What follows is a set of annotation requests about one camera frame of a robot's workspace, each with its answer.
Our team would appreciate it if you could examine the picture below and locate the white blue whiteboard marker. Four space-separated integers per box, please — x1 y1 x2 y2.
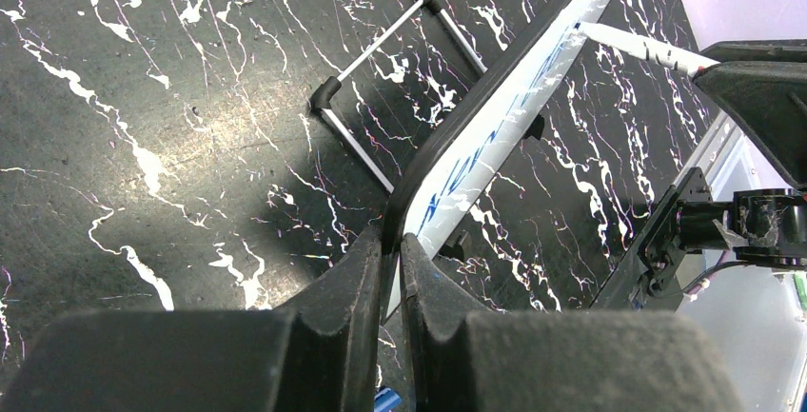
575 22 719 78

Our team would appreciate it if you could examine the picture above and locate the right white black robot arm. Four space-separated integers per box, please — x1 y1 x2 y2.
637 39 806 297

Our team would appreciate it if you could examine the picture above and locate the blue marker cap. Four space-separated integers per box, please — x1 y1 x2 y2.
373 387 402 412

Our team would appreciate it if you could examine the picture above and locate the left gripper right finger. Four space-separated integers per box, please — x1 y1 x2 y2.
401 234 742 411

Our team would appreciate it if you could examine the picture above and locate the white whiteboard black frame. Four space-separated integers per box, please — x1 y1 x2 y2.
307 0 641 323

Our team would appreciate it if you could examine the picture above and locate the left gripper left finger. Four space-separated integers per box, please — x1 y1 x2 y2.
1 226 383 411

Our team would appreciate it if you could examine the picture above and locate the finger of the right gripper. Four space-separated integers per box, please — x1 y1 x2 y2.
700 39 806 63
694 61 806 190

